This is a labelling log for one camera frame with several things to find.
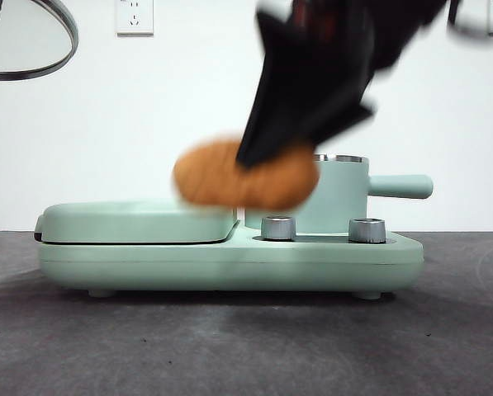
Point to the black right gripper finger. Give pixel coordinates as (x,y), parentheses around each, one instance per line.
(349,117)
(295,90)

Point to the brown potato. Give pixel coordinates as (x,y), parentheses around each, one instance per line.
(229,181)

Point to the glass lid with green knob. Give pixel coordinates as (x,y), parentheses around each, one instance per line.
(31,37)

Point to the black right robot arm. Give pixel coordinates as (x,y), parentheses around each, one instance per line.
(394,29)

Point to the silver control knob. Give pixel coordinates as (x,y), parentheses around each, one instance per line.
(278,228)
(366,230)

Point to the mint green breakfast maker base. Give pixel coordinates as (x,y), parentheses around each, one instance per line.
(229,264)

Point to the mint green hinged griddle cover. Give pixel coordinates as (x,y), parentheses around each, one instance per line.
(126,220)

